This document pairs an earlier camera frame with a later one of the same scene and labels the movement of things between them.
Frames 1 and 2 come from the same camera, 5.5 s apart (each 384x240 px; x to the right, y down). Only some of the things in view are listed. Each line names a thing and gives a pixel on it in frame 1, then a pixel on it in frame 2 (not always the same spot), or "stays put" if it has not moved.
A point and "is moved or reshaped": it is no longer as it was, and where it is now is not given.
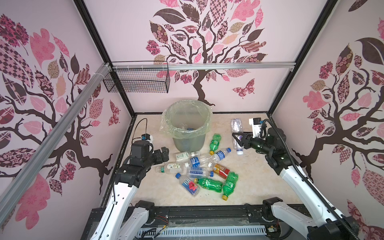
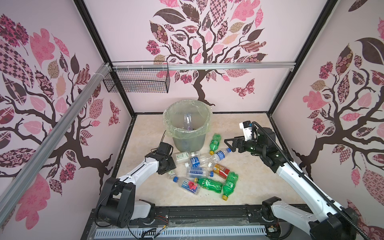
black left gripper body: x=148 y=161 → x=169 y=165
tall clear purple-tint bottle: x=237 y=127 → x=188 y=121
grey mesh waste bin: x=188 y=122 stays put
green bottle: x=214 y=143 stays put
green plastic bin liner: x=186 y=118 stays put
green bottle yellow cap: x=231 y=179 stays put
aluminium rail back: x=201 y=66 stays put
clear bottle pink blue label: x=188 y=185 is moved or reshaped
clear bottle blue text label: x=199 y=172 stays put
